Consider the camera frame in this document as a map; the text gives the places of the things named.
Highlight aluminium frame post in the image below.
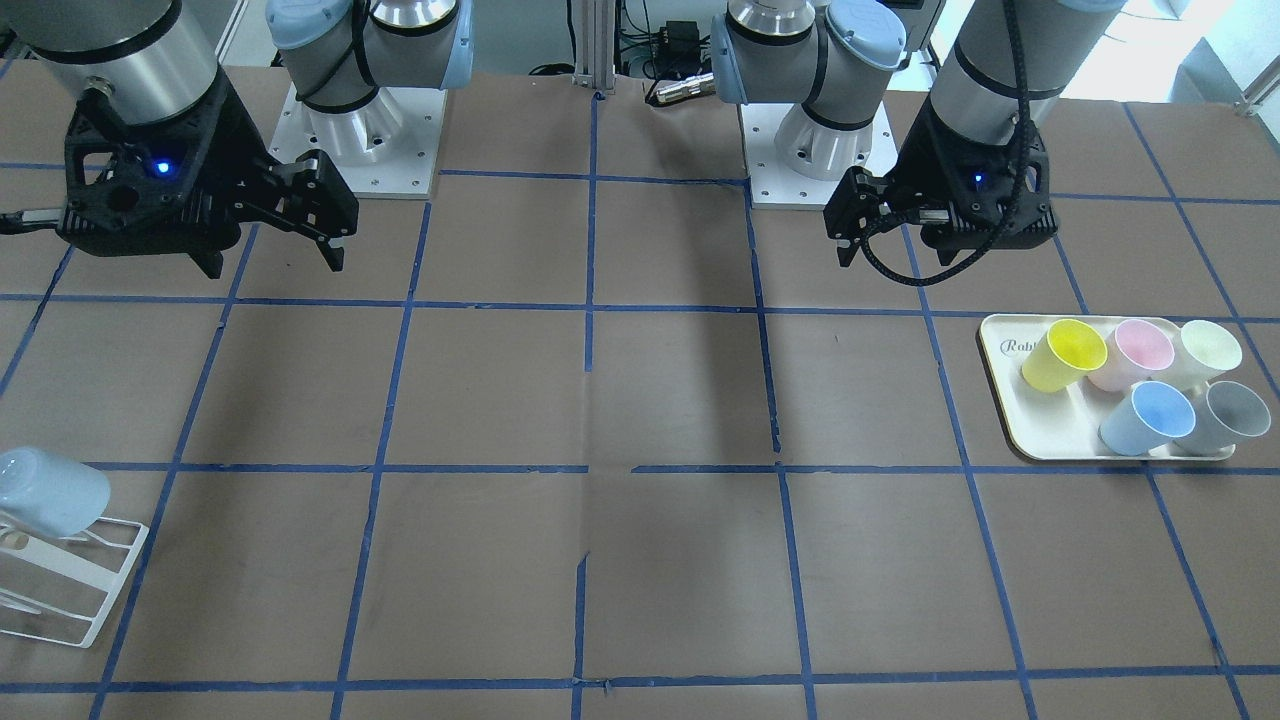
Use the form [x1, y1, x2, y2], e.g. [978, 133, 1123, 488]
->
[570, 1, 618, 99]

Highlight cream white cup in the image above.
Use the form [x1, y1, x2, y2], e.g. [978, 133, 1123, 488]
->
[1178, 319, 1243, 387]

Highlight yellow cup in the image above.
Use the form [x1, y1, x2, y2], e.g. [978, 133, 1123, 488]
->
[1021, 318, 1108, 393]

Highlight grey cup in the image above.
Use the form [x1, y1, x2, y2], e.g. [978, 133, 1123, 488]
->
[1174, 380, 1272, 456]

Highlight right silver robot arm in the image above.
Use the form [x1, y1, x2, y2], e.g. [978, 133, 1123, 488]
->
[3, 1, 474, 279]

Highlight blue cup on tray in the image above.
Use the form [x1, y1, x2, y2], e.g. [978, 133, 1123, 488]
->
[1100, 380, 1196, 456]

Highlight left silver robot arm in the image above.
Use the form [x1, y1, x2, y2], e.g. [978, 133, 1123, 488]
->
[710, 1, 1121, 287]

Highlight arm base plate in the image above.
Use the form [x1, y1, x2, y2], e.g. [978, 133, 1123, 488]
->
[739, 102, 897, 211]
[268, 87, 449, 200]

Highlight silver flashlight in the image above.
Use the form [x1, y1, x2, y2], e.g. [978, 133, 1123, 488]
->
[644, 72, 716, 108]

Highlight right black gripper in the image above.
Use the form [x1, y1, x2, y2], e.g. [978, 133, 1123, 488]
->
[56, 70, 358, 279]

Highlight pink cup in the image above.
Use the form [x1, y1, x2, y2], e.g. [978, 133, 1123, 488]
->
[1085, 318, 1176, 393]

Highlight black braided cable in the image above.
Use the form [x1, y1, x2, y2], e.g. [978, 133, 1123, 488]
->
[860, 0, 1041, 288]

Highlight cream serving tray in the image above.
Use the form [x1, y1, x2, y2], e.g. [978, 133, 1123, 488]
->
[977, 313, 1236, 462]

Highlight white wire cup rack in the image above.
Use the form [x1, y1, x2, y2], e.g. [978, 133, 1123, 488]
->
[3, 518, 150, 650]

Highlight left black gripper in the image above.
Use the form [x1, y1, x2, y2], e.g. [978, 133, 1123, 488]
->
[823, 100, 1059, 268]

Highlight light blue cup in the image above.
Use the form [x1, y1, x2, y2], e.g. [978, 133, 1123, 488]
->
[1, 446, 111, 538]

